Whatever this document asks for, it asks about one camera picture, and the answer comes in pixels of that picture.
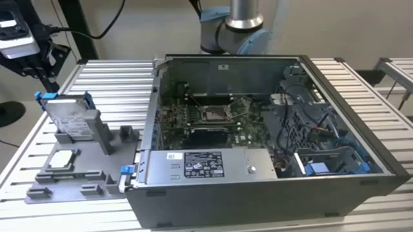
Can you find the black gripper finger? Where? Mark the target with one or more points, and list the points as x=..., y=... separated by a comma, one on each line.
x=33, y=71
x=59, y=54

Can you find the hard disk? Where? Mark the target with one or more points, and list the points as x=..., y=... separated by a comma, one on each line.
x=69, y=116

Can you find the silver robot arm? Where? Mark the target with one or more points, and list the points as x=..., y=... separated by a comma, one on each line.
x=239, y=14

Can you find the disk bay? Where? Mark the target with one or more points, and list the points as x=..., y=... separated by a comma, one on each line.
x=323, y=154

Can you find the black round chair base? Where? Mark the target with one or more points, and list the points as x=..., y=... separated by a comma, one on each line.
x=10, y=113

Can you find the silver CPU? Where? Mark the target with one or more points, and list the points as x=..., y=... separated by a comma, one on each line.
x=63, y=158

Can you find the grey parts rack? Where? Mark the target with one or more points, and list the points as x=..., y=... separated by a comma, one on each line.
x=90, y=159

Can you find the blue case latch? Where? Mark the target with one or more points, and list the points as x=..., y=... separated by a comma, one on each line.
x=125, y=169

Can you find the black RAM slot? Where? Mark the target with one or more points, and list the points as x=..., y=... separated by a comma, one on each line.
x=211, y=97
x=213, y=125

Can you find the CPU socket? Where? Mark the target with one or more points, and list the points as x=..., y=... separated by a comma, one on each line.
x=215, y=113

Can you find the silver power supply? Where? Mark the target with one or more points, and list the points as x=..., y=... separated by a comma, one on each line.
x=156, y=169

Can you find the black expansion card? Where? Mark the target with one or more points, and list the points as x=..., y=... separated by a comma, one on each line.
x=206, y=137

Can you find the green motherboard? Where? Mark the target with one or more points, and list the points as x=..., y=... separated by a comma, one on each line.
x=249, y=137

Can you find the grey plastic drive cage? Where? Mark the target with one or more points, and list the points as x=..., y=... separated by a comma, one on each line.
x=300, y=125

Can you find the black PC case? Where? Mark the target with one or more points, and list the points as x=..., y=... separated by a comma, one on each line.
x=227, y=205

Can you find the blue bay latch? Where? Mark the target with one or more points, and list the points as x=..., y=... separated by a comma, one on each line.
x=317, y=168

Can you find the metal slat side table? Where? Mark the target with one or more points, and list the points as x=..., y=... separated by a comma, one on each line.
x=395, y=70

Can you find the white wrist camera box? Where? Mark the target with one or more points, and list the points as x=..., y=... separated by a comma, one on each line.
x=19, y=48

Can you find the black stand post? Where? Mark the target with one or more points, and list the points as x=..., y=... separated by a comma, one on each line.
x=81, y=24

